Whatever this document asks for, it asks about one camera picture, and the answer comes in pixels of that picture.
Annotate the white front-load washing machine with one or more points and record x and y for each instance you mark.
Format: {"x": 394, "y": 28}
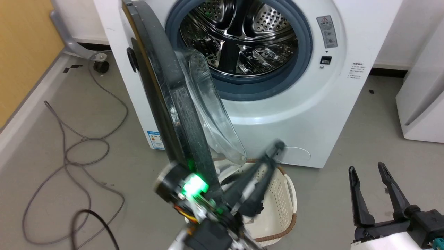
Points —
{"x": 312, "y": 114}

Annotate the grey warning sticker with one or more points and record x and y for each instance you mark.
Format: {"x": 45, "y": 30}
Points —
{"x": 327, "y": 32}

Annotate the small printed text sticker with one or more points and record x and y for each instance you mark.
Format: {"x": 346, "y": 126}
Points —
{"x": 356, "y": 71}

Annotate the white cabinet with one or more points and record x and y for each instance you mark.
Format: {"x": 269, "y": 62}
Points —
{"x": 421, "y": 104}

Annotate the black round washing machine door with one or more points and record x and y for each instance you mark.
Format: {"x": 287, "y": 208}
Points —
{"x": 173, "y": 90}

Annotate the black door latch socket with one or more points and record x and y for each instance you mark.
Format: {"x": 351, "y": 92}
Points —
{"x": 325, "y": 60}

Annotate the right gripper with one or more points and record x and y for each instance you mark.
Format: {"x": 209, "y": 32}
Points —
{"x": 426, "y": 225}

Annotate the grey metal stand leg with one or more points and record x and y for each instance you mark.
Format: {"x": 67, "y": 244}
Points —
{"x": 66, "y": 41}

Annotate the round white filter cover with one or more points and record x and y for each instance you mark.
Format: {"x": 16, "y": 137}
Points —
{"x": 296, "y": 156}

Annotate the cream perforated laundry basket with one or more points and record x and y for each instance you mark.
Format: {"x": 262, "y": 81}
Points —
{"x": 279, "y": 205}

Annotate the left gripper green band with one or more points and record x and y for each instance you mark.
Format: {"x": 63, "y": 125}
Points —
{"x": 208, "y": 232}

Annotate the grey-blue rubber door gasket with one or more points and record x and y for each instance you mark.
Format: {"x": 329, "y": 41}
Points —
{"x": 306, "y": 45}

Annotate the stainless steel perforated drum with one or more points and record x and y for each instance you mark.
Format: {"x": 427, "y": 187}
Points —
{"x": 270, "y": 21}

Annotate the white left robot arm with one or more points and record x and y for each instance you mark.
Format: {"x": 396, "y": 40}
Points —
{"x": 178, "y": 245}

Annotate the black caster wheel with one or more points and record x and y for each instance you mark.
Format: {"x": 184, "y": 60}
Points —
{"x": 101, "y": 66}

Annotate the blue energy label sticker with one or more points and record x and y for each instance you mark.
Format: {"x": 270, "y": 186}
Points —
{"x": 156, "y": 140}

